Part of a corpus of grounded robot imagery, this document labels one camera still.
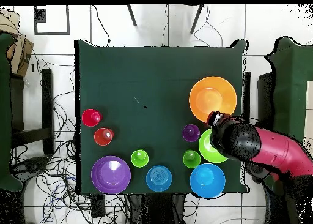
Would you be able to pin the black stand frame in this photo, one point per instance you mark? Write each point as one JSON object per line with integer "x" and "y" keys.
{"x": 247, "y": 91}
{"x": 47, "y": 99}

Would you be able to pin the purple bowl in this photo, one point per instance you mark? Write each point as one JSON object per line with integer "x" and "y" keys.
{"x": 110, "y": 175}

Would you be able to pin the stepped green cup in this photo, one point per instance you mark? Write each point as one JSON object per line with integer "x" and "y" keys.
{"x": 139, "y": 159}

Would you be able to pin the green cloth covered side table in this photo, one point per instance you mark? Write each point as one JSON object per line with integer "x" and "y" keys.
{"x": 5, "y": 111}
{"x": 288, "y": 87}

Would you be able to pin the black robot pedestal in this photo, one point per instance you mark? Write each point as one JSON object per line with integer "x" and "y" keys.
{"x": 156, "y": 209}

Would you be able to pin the orange bowl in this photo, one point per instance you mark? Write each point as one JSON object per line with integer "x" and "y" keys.
{"x": 212, "y": 94}

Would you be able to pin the dark green table cloth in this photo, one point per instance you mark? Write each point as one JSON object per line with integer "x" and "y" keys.
{"x": 146, "y": 74}

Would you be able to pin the black power adapter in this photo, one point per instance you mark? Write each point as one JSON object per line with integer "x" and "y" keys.
{"x": 97, "y": 206}

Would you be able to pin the black square floor frame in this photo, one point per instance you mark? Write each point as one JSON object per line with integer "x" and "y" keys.
{"x": 40, "y": 16}

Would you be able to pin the green bowl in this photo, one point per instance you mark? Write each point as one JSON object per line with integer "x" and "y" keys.
{"x": 205, "y": 150}

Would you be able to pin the plain green cup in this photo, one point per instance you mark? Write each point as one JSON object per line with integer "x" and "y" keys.
{"x": 191, "y": 159}

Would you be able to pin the small blue bowl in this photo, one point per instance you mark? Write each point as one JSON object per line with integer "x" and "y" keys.
{"x": 159, "y": 178}

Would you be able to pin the purple cup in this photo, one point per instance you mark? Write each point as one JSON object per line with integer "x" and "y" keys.
{"x": 191, "y": 133}

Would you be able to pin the cardboard box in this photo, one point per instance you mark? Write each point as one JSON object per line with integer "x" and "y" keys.
{"x": 20, "y": 55}

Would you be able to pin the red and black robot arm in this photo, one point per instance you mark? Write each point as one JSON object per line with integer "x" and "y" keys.
{"x": 276, "y": 150}

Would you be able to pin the large blue bowl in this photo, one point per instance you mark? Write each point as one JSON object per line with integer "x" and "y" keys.
{"x": 207, "y": 180}

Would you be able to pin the red cup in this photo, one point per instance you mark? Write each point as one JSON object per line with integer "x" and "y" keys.
{"x": 88, "y": 117}

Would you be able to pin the grey base with knob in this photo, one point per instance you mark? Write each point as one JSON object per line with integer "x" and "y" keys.
{"x": 31, "y": 166}

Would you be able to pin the orange cup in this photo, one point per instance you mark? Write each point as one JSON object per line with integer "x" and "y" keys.
{"x": 101, "y": 137}

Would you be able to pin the black tripod leg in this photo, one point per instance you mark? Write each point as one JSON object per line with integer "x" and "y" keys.
{"x": 131, "y": 16}
{"x": 197, "y": 18}

